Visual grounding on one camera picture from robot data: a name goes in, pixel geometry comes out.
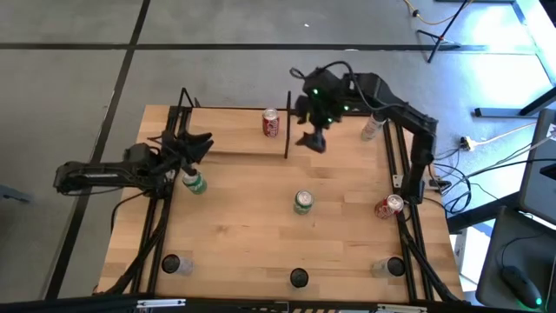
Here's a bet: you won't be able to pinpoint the black desk leg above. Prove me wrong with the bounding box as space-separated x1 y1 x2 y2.
473 86 556 119

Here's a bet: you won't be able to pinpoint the black floor cables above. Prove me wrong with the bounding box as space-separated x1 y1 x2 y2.
427 145 556 216

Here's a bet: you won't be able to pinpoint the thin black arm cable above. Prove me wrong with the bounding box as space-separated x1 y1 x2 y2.
109 190 151 234

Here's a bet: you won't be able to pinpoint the black cable bundle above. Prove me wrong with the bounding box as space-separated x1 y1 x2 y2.
397 212 468 304
93 215 170 296

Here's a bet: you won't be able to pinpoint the white slim energy drink can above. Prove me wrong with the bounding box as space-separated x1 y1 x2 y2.
360 113 387 143
161 254 195 276
289 268 310 289
371 256 407 279

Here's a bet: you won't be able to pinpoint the green Sprite can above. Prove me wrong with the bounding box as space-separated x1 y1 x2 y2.
293 190 315 216
181 170 209 196

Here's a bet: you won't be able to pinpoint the silver metal bracket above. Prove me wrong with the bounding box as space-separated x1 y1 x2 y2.
375 303 429 313
136 297 187 310

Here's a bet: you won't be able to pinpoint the white cable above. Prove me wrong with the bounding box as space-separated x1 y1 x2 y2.
473 121 556 151

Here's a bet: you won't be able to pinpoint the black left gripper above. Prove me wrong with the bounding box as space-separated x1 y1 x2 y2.
159 129 215 175

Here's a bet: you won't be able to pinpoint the blue-grey object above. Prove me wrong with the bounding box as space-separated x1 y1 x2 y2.
0 183 32 204

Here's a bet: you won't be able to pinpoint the wooden shelf with black frame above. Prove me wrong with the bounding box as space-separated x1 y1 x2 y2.
167 86 293 160

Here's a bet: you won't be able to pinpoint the grey panel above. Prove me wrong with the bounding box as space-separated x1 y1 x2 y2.
518 108 556 227

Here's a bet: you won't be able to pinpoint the red Coca-Cola can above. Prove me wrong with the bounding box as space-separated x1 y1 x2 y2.
374 194 405 220
261 107 281 138

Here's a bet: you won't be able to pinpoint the black floor beam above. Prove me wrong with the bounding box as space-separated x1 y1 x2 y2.
446 190 522 234

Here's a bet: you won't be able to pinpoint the black aluminium table frame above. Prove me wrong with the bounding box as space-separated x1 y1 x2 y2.
129 103 442 303

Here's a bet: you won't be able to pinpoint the black computer mouse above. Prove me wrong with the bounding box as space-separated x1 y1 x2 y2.
500 264 544 310

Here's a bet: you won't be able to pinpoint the grey desk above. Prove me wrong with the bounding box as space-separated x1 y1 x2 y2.
474 205 556 312

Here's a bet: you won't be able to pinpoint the black tripod stand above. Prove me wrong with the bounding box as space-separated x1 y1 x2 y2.
415 0 474 64

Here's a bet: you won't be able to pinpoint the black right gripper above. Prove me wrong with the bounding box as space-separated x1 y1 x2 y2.
295 69 351 154

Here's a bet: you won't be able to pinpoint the black crossbar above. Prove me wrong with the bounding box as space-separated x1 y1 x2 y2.
0 293 556 313

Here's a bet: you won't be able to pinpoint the yellow cable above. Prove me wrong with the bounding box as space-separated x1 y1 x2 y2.
402 0 475 26

